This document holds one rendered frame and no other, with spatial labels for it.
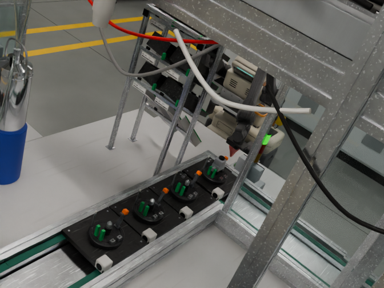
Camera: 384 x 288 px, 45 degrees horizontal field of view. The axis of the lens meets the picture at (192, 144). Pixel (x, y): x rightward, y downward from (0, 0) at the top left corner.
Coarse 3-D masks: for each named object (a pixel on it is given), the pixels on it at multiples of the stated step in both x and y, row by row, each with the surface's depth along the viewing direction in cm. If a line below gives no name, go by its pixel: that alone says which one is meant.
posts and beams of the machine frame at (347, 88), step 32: (160, 0) 93; (192, 0) 89; (224, 0) 85; (224, 32) 87; (256, 32) 82; (288, 32) 79; (256, 64) 84; (288, 64) 80; (320, 64) 77; (352, 64) 69; (320, 96) 78; (352, 96) 71; (320, 128) 75; (352, 128) 76; (320, 160) 76; (288, 192) 82; (288, 224) 84; (256, 256) 91
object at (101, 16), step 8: (96, 0) 90; (104, 0) 89; (112, 0) 90; (96, 8) 90; (104, 8) 90; (112, 8) 91; (96, 16) 91; (104, 16) 91; (96, 24) 92; (104, 24) 93
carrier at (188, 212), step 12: (168, 180) 221; (180, 180) 224; (156, 192) 211; (168, 192) 214; (180, 192) 211; (192, 192) 216; (204, 192) 223; (168, 204) 208; (180, 204) 210; (192, 204) 212; (204, 204) 215; (192, 216) 208
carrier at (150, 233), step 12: (144, 192) 208; (120, 204) 197; (132, 204) 199; (144, 204) 192; (156, 204) 200; (132, 216) 193; (144, 216) 193; (156, 216) 193; (168, 216) 201; (180, 216) 203; (132, 228) 189; (144, 228) 190; (156, 228) 192; (168, 228) 194
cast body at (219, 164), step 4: (220, 156) 230; (216, 160) 229; (220, 160) 228; (224, 160) 230; (212, 164) 231; (216, 164) 230; (220, 164) 228; (224, 164) 231; (212, 168) 229; (216, 168) 230; (220, 168) 230
